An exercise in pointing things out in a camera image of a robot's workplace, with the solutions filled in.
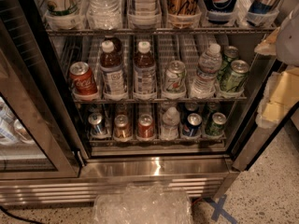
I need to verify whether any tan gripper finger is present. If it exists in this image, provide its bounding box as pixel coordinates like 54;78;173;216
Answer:
255;66;299;129
254;27;280;56

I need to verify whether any front left iced tea bottle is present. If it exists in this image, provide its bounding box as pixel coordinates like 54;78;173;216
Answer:
100;40;125;95

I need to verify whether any clear plastic wrap bundle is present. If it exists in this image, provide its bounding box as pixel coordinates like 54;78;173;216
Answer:
92;185;193;224

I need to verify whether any red can bottom shelf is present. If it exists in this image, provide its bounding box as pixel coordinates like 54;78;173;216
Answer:
137;114;154;138

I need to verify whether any rear iced tea bottle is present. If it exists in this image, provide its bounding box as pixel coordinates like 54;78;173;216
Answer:
105;35;122;55

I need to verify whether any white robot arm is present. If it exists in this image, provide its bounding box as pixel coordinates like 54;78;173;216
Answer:
254;6;299;129

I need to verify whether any rear green can bottom shelf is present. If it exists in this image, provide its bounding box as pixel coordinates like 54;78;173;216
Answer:
202;102;221;122

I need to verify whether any blue silver can bottom shelf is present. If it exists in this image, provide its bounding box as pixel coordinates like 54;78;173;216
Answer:
88;112;107;135

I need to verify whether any shelf water bottle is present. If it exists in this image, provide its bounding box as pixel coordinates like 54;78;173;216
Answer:
86;0;121;30
161;106;180;140
191;43;222;98

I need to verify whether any iced tea bottle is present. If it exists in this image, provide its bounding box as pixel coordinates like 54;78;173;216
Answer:
105;35;122;55
133;41;156;95
100;40;125;95

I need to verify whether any middle iced tea bottle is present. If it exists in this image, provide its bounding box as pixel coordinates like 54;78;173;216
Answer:
133;41;156;95

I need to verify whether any stainless steel fridge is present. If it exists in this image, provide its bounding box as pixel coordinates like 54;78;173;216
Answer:
0;0;277;206

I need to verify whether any pepsi can shelf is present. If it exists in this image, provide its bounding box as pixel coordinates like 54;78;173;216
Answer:
182;113;202;137
182;103;199;118

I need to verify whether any rear green can middle shelf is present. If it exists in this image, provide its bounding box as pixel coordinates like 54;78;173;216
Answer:
217;46;239;80

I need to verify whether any front green can middle shelf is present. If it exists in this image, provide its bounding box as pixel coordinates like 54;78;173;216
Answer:
220;60;249;93

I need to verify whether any orange brown can bottom shelf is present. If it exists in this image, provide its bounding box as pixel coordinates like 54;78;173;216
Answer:
114;115;131;138

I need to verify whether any front green can bottom shelf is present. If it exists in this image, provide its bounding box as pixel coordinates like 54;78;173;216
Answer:
205;112;227;136

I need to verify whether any red coca-cola can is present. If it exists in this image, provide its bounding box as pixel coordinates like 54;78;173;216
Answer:
69;62;97;95

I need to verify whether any white 7up can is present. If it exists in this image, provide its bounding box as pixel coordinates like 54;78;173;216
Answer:
164;61;185;93

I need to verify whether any black cable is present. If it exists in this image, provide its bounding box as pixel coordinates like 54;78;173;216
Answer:
0;204;45;224

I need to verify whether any blue tape cross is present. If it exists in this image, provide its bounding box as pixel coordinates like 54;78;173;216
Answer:
205;194;237;224

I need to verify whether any glass fridge door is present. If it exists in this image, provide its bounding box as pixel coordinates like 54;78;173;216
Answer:
0;23;79;181

